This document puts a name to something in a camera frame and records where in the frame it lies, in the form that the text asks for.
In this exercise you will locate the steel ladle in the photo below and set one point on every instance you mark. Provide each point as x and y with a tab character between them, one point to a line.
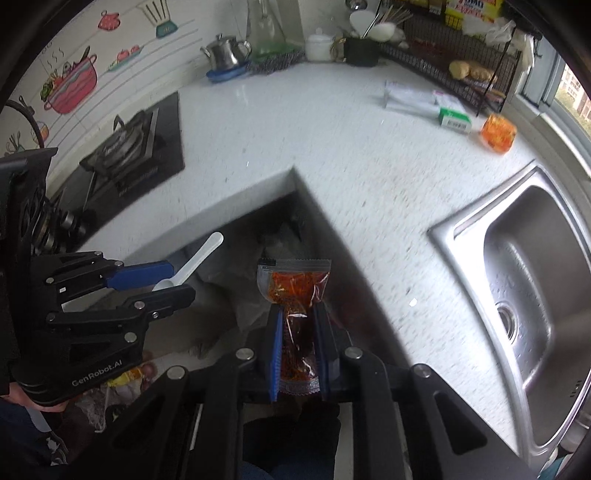
356	3

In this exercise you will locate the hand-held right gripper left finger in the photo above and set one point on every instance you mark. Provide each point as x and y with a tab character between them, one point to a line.
276	350

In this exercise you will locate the bundle of chopsticks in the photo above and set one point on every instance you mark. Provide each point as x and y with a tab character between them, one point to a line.
393	16

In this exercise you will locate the bag with yellow contents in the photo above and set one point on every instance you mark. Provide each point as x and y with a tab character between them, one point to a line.
124	379

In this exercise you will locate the black gas stove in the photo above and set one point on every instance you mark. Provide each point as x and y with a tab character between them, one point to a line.
168	157

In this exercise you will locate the white plastic bag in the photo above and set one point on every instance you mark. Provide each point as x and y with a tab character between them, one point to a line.
501	32

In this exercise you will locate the steel kettle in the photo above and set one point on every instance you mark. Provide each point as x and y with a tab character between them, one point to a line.
226	50

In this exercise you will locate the dark patterned cloth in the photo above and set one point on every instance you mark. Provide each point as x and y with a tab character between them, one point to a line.
277	63

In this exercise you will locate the steel sink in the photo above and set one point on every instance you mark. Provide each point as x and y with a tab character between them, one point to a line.
531	258

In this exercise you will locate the white bowl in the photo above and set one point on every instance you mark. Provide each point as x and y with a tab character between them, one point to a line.
387	33

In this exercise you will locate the teal cup whisk wall sticker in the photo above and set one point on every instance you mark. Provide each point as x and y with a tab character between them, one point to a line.
159	19

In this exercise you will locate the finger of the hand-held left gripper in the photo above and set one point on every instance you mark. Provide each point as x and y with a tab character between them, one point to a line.
161	297
138	275

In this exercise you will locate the grey plastic bag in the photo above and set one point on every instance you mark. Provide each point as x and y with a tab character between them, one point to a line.
240	286

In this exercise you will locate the green lid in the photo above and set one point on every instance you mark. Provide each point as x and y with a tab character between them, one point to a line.
274	49

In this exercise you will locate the red plate wall sticker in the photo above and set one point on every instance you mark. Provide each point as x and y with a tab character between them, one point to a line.
124	56

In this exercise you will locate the window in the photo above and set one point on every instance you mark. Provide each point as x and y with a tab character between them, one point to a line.
568	92

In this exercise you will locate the orange packet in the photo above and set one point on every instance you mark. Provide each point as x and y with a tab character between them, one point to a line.
498	134

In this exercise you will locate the white ladle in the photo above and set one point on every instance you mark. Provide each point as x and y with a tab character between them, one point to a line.
362	21

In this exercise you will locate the white lidded jar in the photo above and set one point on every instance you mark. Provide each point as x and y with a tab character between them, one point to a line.
318	46

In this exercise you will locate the blue plate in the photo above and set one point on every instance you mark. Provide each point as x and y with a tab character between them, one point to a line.
224	74

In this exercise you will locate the small red pot wall sticker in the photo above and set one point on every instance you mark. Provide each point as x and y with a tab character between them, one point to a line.
108	19

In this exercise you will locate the dark green mug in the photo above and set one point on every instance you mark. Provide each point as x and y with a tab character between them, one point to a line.
362	51

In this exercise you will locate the large yellow package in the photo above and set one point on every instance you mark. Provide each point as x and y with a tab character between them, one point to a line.
475	9

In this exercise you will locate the green white box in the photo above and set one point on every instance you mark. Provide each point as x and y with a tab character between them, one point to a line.
455	120

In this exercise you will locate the white paper box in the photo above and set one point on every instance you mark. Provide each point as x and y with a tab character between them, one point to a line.
411	99

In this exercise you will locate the white plastic spoon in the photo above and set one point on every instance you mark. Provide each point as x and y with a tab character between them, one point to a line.
203	251

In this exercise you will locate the person's left forearm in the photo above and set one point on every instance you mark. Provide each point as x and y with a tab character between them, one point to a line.
23	438

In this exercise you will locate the person's left hand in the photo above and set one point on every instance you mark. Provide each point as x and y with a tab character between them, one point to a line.
27	400

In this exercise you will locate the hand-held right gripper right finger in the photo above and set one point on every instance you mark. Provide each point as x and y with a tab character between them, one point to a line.
325	350

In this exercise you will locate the red sauce packet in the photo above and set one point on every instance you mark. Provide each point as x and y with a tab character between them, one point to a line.
295	286

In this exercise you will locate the potato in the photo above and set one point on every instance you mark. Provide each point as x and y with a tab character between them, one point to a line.
482	73
459	69

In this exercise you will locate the clear glass carafe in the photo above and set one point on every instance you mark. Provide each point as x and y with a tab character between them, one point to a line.
263	23

